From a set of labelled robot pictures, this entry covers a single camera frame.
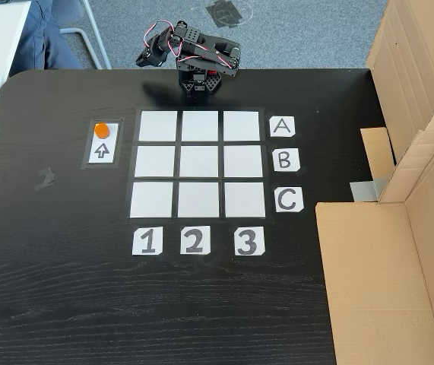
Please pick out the round orange token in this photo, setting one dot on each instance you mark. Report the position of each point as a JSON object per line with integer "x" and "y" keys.
{"x": 102, "y": 130}

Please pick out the white nine-square grid sheet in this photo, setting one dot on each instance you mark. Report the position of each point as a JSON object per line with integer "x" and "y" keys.
{"x": 197, "y": 161}

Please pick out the red black clamp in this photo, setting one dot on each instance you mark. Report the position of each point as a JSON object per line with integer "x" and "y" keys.
{"x": 212, "y": 72}

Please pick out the black floor tape patch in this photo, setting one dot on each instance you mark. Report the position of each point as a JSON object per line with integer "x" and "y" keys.
{"x": 224, "y": 15}

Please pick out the person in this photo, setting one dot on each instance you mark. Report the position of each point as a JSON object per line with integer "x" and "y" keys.
{"x": 45, "y": 42}

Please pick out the white arrow paper sheet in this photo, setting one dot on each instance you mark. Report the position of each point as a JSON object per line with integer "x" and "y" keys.
{"x": 102, "y": 156}

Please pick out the paper sheet letter A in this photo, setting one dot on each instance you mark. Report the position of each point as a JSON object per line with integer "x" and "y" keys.
{"x": 282, "y": 127}

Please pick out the clear tape scrap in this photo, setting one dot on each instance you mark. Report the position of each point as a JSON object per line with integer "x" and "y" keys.
{"x": 45, "y": 179}

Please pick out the paper sheet letter B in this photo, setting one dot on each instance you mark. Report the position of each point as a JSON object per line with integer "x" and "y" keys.
{"x": 286, "y": 160}

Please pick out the paper sheet number 1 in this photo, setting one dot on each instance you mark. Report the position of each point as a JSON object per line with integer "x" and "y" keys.
{"x": 147, "y": 241}

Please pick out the paper sheet number 2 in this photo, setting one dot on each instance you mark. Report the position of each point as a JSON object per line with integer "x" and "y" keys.
{"x": 195, "y": 240}

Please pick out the paper sheet letter C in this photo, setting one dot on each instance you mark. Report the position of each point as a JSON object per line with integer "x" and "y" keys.
{"x": 289, "y": 199}

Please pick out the paper sheet number 3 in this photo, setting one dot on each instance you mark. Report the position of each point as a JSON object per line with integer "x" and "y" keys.
{"x": 249, "y": 241}

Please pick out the chair with white frame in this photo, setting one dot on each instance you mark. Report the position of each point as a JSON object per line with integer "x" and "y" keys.
{"x": 68, "y": 7}

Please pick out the brown cardboard box wall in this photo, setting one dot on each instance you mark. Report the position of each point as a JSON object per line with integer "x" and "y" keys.
{"x": 410, "y": 57}
{"x": 372, "y": 285}

